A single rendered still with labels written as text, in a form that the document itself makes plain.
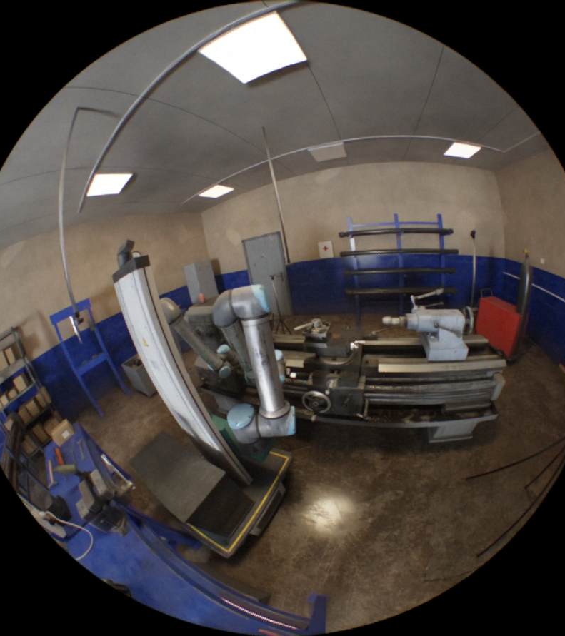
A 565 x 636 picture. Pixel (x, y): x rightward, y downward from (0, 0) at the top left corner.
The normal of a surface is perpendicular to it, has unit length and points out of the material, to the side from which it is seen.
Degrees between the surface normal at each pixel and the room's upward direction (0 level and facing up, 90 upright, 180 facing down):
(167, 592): 0
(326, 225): 90
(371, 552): 0
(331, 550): 0
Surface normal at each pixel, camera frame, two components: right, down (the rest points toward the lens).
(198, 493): -0.17, -0.93
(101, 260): 0.90, -0.01
